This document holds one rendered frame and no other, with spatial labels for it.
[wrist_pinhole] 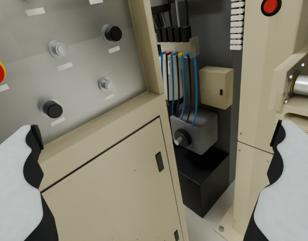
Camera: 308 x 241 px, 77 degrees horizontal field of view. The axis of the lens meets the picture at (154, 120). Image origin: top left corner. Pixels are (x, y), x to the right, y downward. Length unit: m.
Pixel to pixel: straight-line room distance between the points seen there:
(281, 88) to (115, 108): 0.39
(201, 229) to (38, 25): 1.17
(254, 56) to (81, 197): 0.58
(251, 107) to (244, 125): 0.08
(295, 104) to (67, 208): 0.57
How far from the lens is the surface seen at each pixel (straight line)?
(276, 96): 0.52
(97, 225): 0.60
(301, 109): 0.54
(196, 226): 1.28
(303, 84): 0.54
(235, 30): 0.65
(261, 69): 0.64
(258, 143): 0.76
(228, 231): 1.26
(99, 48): 0.47
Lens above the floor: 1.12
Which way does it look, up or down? 31 degrees down
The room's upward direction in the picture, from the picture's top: 12 degrees counter-clockwise
